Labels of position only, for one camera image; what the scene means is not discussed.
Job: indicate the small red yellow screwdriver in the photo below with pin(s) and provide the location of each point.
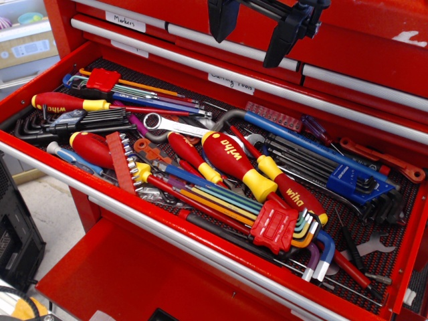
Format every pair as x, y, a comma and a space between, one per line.
188, 152

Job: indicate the silver combination wrench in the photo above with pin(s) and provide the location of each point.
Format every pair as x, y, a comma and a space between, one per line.
154, 121

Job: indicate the black hex key set left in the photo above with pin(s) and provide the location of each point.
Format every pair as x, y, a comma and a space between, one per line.
59, 127

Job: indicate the red yellow Wiha screwdriver right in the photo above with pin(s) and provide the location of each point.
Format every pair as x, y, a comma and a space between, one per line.
295, 195

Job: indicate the red yellow wiha screwdriver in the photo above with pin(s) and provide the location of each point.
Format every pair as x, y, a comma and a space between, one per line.
227, 156
58, 102
295, 195

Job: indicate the colourful hex key set front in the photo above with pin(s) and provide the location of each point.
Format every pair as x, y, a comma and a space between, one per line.
271, 224

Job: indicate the white label cutting tools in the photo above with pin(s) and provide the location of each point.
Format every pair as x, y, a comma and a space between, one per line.
235, 85

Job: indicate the flat silver open wrench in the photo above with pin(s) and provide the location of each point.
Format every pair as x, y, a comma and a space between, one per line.
374, 244

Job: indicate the open red tool drawer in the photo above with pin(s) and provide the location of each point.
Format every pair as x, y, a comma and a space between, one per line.
196, 233

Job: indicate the white label markers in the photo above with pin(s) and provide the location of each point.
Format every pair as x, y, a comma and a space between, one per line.
125, 21

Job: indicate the orange grey utility knife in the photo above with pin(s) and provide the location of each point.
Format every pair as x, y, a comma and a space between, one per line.
149, 151

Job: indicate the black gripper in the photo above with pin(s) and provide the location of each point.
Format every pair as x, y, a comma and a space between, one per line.
294, 22

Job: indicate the blue holder black hex keys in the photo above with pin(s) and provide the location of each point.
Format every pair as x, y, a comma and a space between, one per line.
372, 199

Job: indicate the blue grey precision screwdriver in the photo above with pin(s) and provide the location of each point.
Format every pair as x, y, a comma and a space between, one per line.
77, 161

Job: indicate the colourful hex key set rear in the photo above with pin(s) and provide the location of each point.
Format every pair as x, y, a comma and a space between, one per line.
103, 89

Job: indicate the colourful hex key set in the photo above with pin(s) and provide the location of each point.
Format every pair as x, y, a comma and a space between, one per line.
271, 224
103, 89

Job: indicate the red yellow Wiha screwdriver centre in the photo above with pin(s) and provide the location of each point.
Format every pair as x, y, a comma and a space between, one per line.
227, 156

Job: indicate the purple handled small screwdriver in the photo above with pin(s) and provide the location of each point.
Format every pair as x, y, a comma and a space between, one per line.
315, 128

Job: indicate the orange red flat tool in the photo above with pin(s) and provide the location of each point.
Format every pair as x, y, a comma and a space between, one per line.
413, 173

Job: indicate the red tool chest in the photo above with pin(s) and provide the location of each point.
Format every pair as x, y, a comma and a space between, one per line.
364, 74

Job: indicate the red bit holder with bits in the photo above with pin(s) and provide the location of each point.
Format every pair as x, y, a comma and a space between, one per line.
120, 163

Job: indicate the black computer case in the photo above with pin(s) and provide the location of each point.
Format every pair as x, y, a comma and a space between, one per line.
22, 247

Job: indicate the lower open red drawer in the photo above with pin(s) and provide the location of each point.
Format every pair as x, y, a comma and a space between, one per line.
129, 274

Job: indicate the black precision screwdriver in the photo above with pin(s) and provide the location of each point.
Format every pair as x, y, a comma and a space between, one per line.
351, 246

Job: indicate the red yellow Wiha screwdriver left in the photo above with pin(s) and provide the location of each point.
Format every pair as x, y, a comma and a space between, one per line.
58, 102

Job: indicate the red bit holder strip rear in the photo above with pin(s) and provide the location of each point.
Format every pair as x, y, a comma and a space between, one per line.
275, 116

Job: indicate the red yellow screwdriver front left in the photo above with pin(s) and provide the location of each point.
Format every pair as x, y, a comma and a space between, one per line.
94, 149

